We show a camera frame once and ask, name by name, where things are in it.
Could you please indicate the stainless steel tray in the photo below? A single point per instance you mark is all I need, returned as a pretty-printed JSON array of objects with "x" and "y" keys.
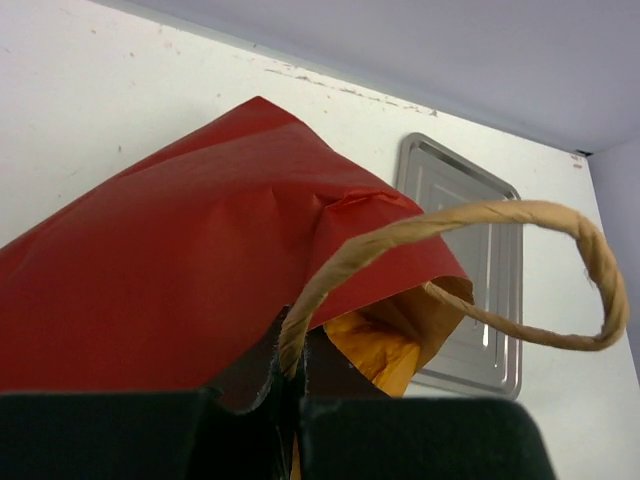
[{"x": 476, "y": 359}]

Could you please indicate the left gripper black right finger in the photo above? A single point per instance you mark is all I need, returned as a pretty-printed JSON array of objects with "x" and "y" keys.
[{"x": 350, "y": 429}]

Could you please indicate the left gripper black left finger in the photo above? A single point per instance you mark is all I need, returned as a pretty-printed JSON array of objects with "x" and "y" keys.
[{"x": 236, "y": 426}]

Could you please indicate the orange twisted bread stick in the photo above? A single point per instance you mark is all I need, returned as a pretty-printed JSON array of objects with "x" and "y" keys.
[{"x": 381, "y": 353}]

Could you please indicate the red paper bag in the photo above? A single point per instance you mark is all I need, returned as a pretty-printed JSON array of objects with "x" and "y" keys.
[{"x": 167, "y": 273}]

